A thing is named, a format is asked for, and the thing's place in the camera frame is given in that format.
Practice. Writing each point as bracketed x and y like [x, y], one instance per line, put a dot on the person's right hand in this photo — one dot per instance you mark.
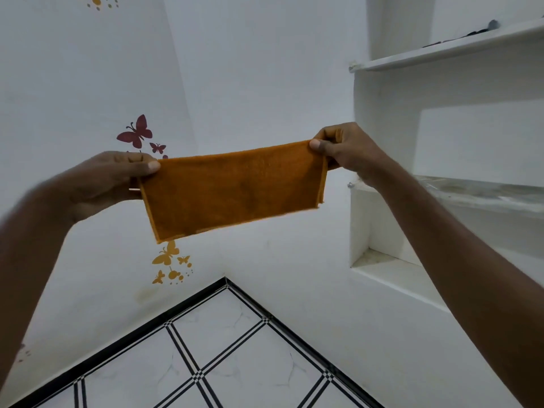
[352, 150]

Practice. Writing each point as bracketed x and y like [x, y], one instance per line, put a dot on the person's left hand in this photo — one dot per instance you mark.
[102, 182]

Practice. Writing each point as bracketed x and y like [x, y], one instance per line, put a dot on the orange cleaning cloth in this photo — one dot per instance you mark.
[233, 186]

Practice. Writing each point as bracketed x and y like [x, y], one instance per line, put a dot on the person's left forearm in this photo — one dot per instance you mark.
[25, 267]

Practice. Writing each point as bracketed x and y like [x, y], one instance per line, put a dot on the person's right forearm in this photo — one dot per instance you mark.
[467, 267]

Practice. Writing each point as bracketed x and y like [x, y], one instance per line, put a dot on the white tiled floor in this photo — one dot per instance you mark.
[238, 361]

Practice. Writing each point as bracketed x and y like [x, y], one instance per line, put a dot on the dark object on shelf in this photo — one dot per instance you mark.
[480, 30]

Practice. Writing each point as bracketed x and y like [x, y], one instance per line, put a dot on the black baseboard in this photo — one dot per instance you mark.
[272, 310]

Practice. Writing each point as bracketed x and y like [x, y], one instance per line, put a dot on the maroon butterfly wall decal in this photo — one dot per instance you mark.
[137, 132]

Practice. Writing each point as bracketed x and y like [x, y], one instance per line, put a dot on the white recessed wall niche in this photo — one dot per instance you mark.
[395, 233]

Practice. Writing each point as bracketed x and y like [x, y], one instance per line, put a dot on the golden butterfly wall decal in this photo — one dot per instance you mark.
[166, 257]

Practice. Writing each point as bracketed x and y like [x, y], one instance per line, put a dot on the white wall shelf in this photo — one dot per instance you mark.
[446, 48]

